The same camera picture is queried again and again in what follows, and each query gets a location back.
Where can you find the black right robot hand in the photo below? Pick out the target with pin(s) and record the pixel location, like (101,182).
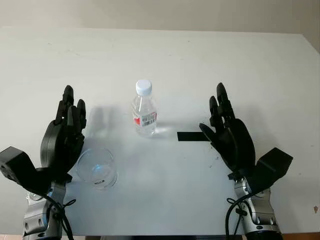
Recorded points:
(235,145)

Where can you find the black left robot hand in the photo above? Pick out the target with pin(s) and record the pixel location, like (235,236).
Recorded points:
(58,145)

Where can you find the clear plastic water bottle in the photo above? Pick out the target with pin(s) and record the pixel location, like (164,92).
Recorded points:
(143,110)

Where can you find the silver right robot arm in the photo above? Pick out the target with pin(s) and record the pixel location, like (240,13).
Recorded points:
(260,215)

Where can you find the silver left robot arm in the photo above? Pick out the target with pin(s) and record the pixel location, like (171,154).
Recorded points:
(35,215)

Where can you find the clear glass cup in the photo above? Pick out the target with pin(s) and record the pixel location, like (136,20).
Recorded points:
(97,170)

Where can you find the black tape strip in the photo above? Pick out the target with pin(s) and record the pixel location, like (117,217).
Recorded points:
(191,137)

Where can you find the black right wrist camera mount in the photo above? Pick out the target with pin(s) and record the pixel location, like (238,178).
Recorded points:
(271,165)

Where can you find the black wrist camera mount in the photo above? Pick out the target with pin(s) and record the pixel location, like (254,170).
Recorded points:
(271,165)
(17,165)

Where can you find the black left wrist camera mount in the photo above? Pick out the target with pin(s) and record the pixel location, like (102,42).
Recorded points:
(17,165)

